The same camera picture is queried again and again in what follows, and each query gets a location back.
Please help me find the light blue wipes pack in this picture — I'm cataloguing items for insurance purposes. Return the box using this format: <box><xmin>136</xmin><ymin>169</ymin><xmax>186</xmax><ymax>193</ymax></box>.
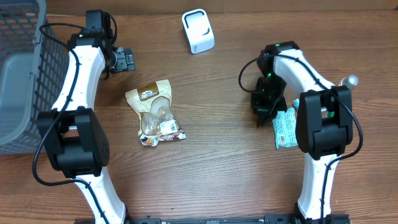
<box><xmin>272</xmin><ymin>108</ymin><xmax>298</xmax><ymax>149</ymax></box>

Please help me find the brown snack packet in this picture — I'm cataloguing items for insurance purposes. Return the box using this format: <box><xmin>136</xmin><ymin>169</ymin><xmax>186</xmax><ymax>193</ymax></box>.
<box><xmin>125</xmin><ymin>80</ymin><xmax>186</xmax><ymax>147</ymax></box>

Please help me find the yellow bottle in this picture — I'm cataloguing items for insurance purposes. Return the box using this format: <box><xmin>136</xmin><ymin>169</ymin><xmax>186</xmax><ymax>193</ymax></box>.
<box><xmin>338</xmin><ymin>75</ymin><xmax>359</xmax><ymax>91</ymax></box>

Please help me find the teal tissue pack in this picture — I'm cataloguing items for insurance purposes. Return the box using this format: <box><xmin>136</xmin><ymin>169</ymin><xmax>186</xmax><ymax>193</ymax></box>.
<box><xmin>292</xmin><ymin>99</ymin><xmax>300</xmax><ymax>111</ymax></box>

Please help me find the green lid jar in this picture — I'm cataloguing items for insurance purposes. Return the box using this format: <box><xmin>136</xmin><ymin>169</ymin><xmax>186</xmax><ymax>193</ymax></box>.
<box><xmin>328</xmin><ymin>111</ymin><xmax>335</xmax><ymax>118</ymax></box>

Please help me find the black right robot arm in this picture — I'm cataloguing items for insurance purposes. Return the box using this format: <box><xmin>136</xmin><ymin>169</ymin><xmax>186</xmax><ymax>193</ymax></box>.
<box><xmin>251</xmin><ymin>41</ymin><xmax>353</xmax><ymax>223</ymax></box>

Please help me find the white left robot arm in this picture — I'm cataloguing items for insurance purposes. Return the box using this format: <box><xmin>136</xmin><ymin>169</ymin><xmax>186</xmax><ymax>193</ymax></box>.
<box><xmin>32</xmin><ymin>10</ymin><xmax>136</xmax><ymax>223</ymax></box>

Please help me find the white barcode scanner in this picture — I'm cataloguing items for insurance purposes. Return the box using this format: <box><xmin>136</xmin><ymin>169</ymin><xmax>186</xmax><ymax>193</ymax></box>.
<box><xmin>182</xmin><ymin>9</ymin><xmax>215</xmax><ymax>54</ymax></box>

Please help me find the dark grey plastic basket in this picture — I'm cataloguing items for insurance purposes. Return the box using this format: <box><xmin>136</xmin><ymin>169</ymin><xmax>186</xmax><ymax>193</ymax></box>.
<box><xmin>1</xmin><ymin>0</ymin><xmax>69</xmax><ymax>154</ymax></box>

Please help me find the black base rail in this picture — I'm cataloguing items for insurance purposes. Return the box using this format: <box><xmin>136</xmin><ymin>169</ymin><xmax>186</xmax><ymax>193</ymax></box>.
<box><xmin>74</xmin><ymin>213</ymin><xmax>352</xmax><ymax>224</ymax></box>

